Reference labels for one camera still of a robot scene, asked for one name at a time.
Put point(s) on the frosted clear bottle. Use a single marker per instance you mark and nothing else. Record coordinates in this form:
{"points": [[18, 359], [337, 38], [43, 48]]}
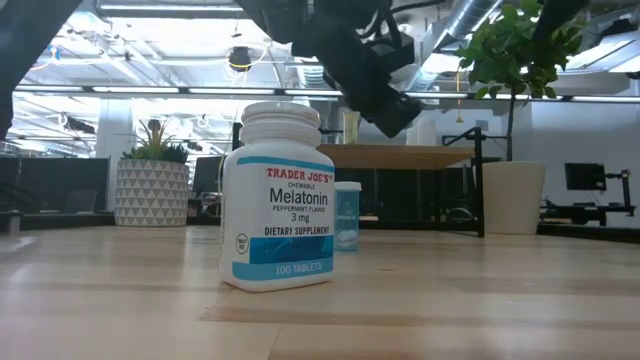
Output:
{"points": [[425, 132]]}

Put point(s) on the small blue pill bottle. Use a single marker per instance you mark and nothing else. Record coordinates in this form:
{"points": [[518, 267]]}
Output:
{"points": [[347, 215]]}

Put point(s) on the white melatonin bottle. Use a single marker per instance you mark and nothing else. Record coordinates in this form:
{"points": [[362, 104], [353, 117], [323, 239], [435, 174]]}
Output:
{"points": [[277, 200]]}

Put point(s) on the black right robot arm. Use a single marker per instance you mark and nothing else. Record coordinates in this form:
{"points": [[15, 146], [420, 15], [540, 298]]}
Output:
{"points": [[560, 15]]}

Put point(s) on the wooden shelf with black legs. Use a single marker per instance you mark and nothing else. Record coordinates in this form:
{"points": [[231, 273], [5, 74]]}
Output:
{"points": [[400, 156]]}

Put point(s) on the black background monitor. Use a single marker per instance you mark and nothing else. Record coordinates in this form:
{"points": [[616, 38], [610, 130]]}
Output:
{"points": [[207, 175]]}

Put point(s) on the black overhead rig bar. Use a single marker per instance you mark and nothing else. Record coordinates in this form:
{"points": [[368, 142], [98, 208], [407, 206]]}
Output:
{"points": [[182, 90]]}

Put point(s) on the leafy plant in white pot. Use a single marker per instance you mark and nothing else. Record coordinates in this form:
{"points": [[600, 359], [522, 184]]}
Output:
{"points": [[515, 195]]}

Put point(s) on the black monitor on stand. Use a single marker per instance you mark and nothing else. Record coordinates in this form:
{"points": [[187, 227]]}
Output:
{"points": [[585, 176]]}

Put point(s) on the succulent in patterned white pot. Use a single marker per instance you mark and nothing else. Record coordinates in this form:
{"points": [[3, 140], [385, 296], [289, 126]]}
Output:
{"points": [[150, 192]]}

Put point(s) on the dark office partition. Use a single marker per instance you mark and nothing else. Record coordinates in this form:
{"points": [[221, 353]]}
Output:
{"points": [[50, 180]]}

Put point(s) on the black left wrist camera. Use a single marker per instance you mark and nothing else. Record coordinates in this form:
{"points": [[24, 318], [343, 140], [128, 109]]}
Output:
{"points": [[395, 52]]}

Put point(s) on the silver ceiling duct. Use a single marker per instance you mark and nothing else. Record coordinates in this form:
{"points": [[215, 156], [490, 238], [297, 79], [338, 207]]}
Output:
{"points": [[465, 20]]}

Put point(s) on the black overhead camera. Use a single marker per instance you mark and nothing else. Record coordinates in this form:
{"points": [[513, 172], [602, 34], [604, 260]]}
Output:
{"points": [[240, 57]]}

